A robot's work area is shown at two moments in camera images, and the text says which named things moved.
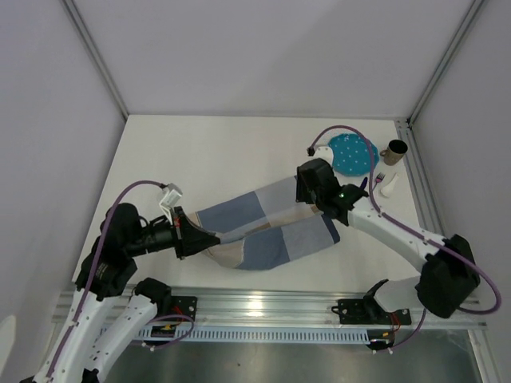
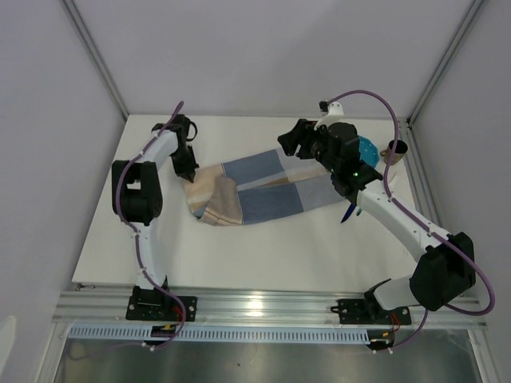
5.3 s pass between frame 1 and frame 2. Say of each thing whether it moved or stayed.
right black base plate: stayed
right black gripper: moved
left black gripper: moved
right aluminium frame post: stayed
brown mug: stayed
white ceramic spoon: stayed
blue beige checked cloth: moved
